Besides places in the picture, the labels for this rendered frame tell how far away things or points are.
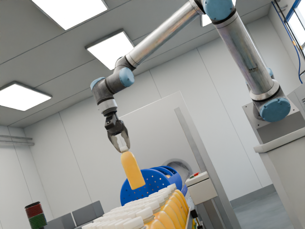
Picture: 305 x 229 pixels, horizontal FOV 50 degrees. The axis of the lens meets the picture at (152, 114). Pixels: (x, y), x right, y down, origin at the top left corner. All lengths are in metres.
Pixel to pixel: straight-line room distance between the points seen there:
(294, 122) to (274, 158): 0.24
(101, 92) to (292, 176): 1.09
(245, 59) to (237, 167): 5.50
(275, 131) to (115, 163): 5.57
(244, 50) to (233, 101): 5.53
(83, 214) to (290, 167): 4.36
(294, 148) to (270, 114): 0.27
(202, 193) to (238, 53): 0.64
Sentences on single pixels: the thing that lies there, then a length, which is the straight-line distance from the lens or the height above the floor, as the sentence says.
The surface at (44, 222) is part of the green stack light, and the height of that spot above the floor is 1.17.
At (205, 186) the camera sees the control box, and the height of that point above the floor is 1.05.
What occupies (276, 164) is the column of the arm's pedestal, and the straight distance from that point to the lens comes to 1.87.
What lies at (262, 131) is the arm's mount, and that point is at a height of 1.16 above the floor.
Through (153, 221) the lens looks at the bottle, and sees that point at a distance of 0.78.
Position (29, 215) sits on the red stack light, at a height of 1.22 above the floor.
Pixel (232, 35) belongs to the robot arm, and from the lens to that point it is 1.49.
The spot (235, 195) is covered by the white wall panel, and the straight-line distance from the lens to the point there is 7.00.
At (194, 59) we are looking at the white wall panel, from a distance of 7.24.
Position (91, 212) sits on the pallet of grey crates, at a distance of 5.70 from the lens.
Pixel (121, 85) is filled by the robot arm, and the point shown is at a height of 1.63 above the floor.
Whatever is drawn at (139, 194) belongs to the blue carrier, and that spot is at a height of 1.12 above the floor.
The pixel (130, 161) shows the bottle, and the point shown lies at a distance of 1.53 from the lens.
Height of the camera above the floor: 1.16
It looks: 10 degrees up
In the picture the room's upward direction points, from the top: 23 degrees counter-clockwise
